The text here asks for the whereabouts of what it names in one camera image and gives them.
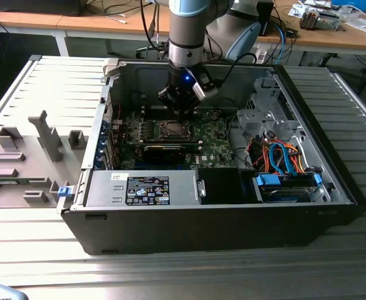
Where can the black grey PC case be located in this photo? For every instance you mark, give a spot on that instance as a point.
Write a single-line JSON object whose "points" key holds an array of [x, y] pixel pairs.
{"points": [[201, 228]]}

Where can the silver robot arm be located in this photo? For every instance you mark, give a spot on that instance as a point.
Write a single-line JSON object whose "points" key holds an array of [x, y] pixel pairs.
{"points": [[186, 31]]}

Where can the silver green CPU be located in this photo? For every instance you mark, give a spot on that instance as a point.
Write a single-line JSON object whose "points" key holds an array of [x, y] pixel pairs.
{"points": [[174, 128]]}

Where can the CPU socket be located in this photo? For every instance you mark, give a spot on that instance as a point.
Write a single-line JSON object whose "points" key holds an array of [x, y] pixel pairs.
{"points": [[176, 137]]}

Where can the grey parts rack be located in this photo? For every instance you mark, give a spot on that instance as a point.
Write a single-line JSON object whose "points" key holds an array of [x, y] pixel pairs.
{"points": [[64, 168]]}

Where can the round coin battery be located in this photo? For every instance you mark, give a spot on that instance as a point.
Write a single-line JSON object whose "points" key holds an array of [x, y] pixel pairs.
{"points": [[214, 116]]}

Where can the black speaker box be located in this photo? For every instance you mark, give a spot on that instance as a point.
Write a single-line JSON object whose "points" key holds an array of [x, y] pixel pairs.
{"points": [[265, 15]]}

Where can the green motherboard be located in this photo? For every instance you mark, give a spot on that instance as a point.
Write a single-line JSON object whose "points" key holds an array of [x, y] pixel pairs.
{"points": [[215, 147]]}

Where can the blue case latch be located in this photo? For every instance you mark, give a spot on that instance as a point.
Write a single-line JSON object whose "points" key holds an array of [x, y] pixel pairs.
{"points": [[65, 192]]}

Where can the grey metal disk bay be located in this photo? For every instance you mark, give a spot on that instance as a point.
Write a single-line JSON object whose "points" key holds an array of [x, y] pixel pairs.
{"points": [[251, 120]]}

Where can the black flat device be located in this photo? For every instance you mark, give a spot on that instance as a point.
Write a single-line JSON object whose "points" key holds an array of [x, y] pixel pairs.
{"points": [[36, 7]]}

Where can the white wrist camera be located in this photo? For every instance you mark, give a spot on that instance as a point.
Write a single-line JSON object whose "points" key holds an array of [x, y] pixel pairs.
{"points": [[206, 90]]}

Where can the black plastic shroud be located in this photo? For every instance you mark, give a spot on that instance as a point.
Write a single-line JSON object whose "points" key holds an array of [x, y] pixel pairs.
{"points": [[220, 187]]}

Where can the white power strip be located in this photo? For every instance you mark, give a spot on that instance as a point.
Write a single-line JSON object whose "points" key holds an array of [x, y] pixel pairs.
{"points": [[260, 56]]}

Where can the hard disk in blue carrier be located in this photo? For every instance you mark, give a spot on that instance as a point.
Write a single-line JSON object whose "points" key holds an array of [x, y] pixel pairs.
{"points": [[283, 196]]}

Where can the grey power supply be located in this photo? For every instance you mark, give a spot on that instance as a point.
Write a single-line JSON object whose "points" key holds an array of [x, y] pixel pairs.
{"points": [[108, 187]]}

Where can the black graphics card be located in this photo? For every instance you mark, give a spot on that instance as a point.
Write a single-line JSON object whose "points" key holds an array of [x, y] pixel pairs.
{"points": [[164, 153]]}

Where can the black copper CPU cooler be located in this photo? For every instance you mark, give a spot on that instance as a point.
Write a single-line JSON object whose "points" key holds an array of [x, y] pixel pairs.
{"points": [[311, 20]]}

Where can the wooden desk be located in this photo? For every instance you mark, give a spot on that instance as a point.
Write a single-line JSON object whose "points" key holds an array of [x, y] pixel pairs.
{"points": [[86, 23]]}

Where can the blue box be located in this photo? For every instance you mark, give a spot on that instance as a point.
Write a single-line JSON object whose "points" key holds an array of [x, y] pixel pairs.
{"points": [[351, 3]]}

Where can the clear plastic bag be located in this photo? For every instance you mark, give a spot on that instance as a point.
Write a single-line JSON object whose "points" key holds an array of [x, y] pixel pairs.
{"points": [[361, 23]]}

